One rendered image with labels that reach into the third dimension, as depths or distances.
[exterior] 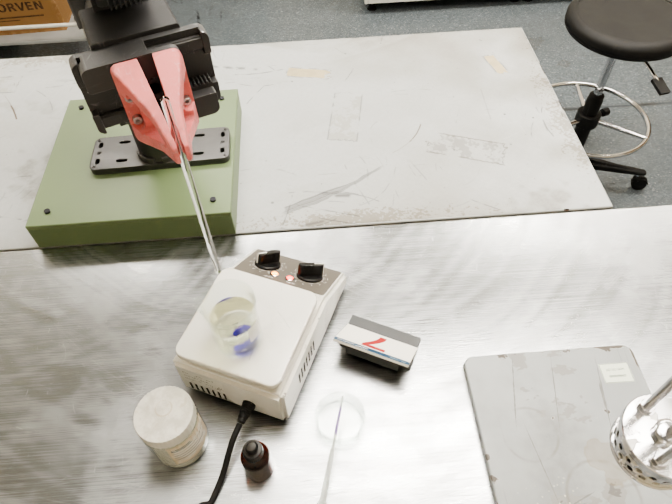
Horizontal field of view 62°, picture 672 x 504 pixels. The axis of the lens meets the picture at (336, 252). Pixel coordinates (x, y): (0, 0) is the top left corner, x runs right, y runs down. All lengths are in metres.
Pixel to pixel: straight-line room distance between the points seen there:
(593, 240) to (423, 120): 0.33
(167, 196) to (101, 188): 0.10
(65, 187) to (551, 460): 0.71
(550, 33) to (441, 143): 2.18
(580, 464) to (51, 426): 0.57
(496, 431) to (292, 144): 0.53
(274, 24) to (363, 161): 2.19
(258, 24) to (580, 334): 2.55
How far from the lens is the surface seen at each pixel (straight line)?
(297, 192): 0.84
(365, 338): 0.67
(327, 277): 0.69
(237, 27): 3.05
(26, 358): 0.78
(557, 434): 0.67
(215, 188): 0.81
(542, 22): 3.15
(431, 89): 1.04
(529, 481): 0.64
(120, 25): 0.48
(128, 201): 0.83
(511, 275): 0.77
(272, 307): 0.62
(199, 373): 0.62
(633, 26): 1.87
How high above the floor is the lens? 1.51
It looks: 52 degrees down
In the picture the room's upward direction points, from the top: 2 degrees counter-clockwise
